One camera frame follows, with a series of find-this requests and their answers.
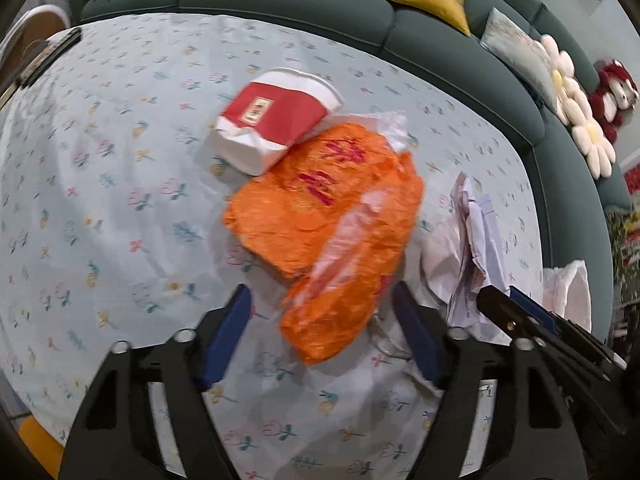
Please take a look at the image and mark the white paper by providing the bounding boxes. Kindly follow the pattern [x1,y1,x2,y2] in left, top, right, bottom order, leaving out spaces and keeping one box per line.
[421,174,509,344]

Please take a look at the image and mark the orange plastic bag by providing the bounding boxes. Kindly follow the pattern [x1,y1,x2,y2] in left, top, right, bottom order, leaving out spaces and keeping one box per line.
[222,112,424,365]

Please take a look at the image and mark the white lined trash bin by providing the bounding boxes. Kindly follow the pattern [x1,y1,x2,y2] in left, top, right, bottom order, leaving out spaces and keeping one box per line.
[542,260,592,333]

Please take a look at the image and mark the dark green sectional sofa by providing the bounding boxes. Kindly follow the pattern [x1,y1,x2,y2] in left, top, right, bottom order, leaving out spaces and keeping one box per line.
[64,0,630,339]

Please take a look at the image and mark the potted flowering plant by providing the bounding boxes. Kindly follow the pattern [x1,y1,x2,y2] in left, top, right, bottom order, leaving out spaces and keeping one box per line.
[606,207,639,306]

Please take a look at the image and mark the floral light blue tablecloth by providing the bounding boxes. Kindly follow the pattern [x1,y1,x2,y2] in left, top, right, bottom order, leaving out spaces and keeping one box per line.
[1,14,542,479]

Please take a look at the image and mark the white daisy cushion lower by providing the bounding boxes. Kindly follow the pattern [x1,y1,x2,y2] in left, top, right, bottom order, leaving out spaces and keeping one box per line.
[570,120,616,180]

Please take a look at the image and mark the white daisy cushion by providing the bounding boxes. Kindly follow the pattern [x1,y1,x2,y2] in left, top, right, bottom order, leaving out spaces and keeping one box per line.
[540,34,593,127]
[570,120,616,180]

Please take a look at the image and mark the white daisy cushion upper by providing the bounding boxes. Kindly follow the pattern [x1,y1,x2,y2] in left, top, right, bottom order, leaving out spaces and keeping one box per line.
[540,34,593,127]

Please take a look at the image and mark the red white plush monkey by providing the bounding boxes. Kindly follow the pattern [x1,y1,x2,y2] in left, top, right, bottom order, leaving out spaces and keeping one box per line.
[589,60,639,144]

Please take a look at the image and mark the yellow trousers of operator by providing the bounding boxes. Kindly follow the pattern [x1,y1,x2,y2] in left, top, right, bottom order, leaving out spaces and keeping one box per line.
[18,415,64,479]

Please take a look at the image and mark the grey embroidered cushion right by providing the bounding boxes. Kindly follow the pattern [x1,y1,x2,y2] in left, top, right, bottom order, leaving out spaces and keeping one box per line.
[480,8,556,110]

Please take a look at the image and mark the wooden round chair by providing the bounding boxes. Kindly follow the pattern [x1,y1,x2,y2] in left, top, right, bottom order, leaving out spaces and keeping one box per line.
[1,4,70,92]

